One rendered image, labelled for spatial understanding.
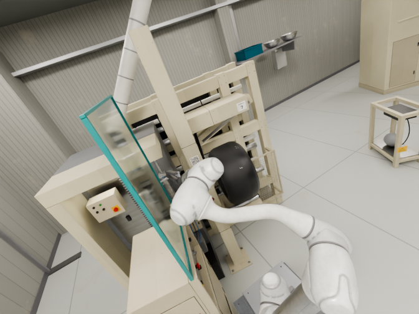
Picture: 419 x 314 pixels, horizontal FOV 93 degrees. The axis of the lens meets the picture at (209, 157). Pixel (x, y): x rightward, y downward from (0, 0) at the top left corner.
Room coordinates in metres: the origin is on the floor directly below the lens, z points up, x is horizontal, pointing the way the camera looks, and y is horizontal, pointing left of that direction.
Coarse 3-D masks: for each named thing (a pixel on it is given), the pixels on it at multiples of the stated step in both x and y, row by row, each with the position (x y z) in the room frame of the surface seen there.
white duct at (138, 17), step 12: (144, 0) 1.78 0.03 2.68; (132, 12) 1.78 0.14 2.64; (144, 12) 1.79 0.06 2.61; (132, 24) 1.77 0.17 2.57; (144, 24) 1.79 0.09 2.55; (132, 48) 1.75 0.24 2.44; (120, 60) 1.78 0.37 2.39; (132, 60) 1.75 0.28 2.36; (120, 72) 1.75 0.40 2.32; (132, 72) 1.76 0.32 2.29; (120, 84) 1.73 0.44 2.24; (132, 84) 1.79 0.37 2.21; (120, 96) 1.73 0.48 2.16; (120, 108) 1.72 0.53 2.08
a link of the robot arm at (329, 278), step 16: (320, 256) 0.40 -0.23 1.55; (336, 256) 0.38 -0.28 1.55; (304, 272) 0.41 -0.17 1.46; (320, 272) 0.35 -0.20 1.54; (336, 272) 0.33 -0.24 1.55; (352, 272) 0.33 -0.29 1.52; (304, 288) 0.37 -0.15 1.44; (320, 288) 0.32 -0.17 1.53; (336, 288) 0.30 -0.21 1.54; (352, 288) 0.29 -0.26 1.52; (272, 304) 0.55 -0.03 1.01; (288, 304) 0.42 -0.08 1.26; (304, 304) 0.37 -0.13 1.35; (320, 304) 0.29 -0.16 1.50; (336, 304) 0.27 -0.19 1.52; (352, 304) 0.26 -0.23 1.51
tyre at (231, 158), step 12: (228, 144) 1.63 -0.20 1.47; (216, 156) 1.52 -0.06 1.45; (228, 156) 1.47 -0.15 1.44; (240, 156) 1.45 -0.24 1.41; (228, 168) 1.39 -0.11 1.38; (252, 168) 1.37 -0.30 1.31; (228, 180) 1.35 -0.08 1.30; (240, 180) 1.33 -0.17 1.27; (252, 180) 1.33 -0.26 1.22; (228, 192) 1.35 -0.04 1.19; (240, 192) 1.32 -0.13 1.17; (252, 192) 1.34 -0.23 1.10
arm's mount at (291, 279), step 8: (280, 264) 0.88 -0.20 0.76; (280, 272) 0.82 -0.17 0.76; (288, 272) 0.80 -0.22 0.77; (256, 280) 0.83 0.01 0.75; (288, 280) 0.75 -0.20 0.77; (296, 280) 0.73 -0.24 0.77; (248, 288) 0.80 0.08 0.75; (256, 288) 0.78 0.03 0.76; (248, 296) 0.76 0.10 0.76; (256, 296) 0.74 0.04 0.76; (248, 304) 0.76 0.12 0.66; (256, 304) 0.69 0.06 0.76; (256, 312) 0.65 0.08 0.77; (320, 312) 0.54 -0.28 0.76
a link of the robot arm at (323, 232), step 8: (320, 224) 0.50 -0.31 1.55; (328, 224) 0.51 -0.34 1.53; (312, 232) 0.49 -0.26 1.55; (320, 232) 0.48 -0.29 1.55; (328, 232) 0.47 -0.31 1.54; (336, 232) 0.47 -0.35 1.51; (312, 240) 0.47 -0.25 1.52; (320, 240) 0.45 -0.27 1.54; (328, 240) 0.44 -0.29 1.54; (336, 240) 0.43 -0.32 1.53; (344, 240) 0.44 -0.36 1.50; (344, 248) 0.41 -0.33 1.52; (352, 248) 0.44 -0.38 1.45
